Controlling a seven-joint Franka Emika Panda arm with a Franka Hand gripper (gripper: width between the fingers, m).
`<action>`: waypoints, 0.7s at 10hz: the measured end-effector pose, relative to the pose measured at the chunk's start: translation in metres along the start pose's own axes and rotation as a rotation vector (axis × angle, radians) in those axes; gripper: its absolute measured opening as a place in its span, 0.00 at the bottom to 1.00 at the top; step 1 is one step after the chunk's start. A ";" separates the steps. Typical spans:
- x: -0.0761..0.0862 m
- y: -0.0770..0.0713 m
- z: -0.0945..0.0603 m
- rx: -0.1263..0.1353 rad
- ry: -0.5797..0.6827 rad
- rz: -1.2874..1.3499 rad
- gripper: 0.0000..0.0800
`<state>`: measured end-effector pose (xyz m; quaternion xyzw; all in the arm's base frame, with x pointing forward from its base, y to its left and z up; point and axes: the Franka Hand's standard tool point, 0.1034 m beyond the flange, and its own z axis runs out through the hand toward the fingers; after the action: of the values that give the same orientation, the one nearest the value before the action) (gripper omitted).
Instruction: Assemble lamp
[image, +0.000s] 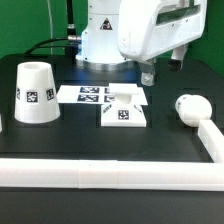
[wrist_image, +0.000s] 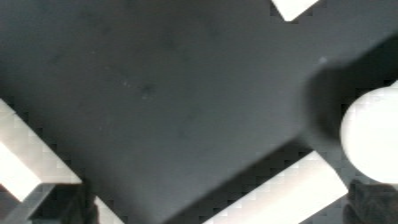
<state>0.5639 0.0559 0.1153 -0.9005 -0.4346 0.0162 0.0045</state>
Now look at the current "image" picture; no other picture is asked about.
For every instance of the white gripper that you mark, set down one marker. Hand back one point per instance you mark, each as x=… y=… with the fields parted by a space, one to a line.
x=148 y=28

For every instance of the white lamp bulb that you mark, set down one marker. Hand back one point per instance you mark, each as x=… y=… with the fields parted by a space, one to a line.
x=192 y=109

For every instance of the white lamp base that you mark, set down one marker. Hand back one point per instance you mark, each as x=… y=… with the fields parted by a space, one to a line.
x=125 y=110

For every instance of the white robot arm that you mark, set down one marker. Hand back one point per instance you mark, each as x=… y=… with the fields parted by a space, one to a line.
x=99 y=41

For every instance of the white lamp shade cone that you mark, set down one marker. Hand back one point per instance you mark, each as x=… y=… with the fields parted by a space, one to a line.
x=35 y=98

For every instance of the white marker sheet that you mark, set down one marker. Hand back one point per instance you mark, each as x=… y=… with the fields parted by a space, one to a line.
x=90 y=94

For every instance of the white object at left edge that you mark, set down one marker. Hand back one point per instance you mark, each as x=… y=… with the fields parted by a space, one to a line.
x=1 y=123

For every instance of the white right rail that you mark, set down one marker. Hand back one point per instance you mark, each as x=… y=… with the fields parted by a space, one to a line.
x=212 y=139

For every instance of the white rail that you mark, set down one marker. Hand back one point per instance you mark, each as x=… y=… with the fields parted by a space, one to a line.
x=212 y=139
x=93 y=174

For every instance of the white front rail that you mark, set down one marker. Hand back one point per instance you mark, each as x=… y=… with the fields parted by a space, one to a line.
x=93 y=174

